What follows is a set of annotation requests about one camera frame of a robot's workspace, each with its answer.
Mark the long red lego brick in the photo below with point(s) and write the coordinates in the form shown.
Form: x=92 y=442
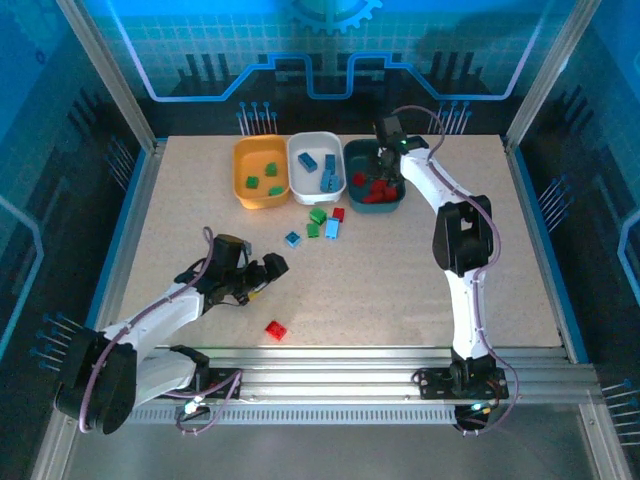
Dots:
x=371 y=196

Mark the small blue lego brick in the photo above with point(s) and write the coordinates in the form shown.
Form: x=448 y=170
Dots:
x=293 y=240

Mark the dark teal plastic container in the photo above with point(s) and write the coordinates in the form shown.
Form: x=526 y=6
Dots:
x=372 y=207

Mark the green lego brick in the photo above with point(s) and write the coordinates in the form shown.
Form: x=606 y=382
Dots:
x=252 y=183
x=313 y=230
x=271 y=169
x=317 y=215
x=276 y=190

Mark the light blue lego brick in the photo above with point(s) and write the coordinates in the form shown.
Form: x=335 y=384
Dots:
x=332 y=228

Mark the white plastic container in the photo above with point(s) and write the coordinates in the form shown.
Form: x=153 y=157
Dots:
x=310 y=187

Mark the orange plastic container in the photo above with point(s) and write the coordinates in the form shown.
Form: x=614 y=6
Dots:
x=255 y=155

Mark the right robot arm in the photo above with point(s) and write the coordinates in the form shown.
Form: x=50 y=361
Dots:
x=452 y=250

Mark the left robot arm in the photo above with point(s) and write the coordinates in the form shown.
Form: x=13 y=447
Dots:
x=117 y=395

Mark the lit connector plug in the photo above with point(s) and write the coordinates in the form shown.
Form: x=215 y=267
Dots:
x=194 y=404
x=475 y=407

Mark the grey metal base panel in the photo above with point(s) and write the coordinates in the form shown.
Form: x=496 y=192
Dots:
x=325 y=455

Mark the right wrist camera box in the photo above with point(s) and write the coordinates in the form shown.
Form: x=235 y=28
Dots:
x=387 y=130

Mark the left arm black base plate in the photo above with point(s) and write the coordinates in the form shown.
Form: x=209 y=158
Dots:
x=220 y=380

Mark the aluminium mounting rail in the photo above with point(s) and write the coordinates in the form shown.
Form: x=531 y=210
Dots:
x=325 y=375

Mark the aluminium side rail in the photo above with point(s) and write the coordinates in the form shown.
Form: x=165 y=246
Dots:
x=141 y=200
x=525 y=200

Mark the aluminium frame post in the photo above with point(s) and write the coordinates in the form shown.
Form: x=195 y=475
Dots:
x=550 y=75
x=111 y=75

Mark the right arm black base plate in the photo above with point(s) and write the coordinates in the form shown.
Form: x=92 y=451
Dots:
x=435 y=385

